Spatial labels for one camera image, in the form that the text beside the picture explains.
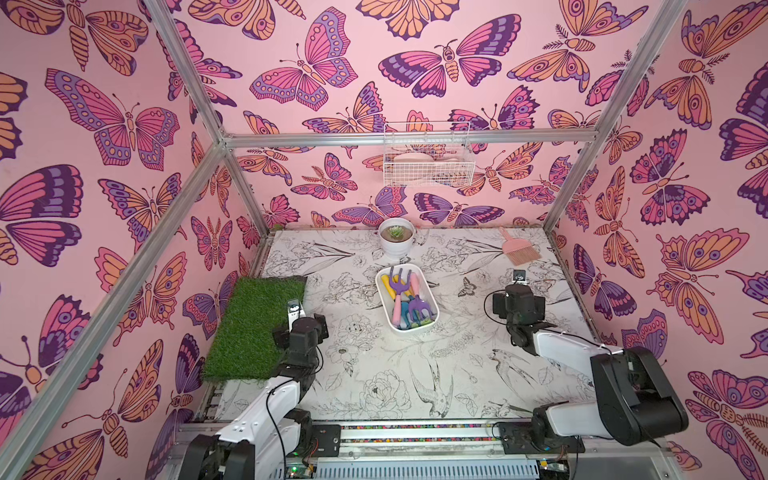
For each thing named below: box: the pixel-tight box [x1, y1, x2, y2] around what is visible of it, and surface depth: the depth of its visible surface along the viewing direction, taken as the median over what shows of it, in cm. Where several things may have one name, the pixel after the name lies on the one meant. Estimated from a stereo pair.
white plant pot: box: [378, 217, 416, 259], surface depth 108 cm
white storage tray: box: [375, 263, 439, 333], surface depth 99 cm
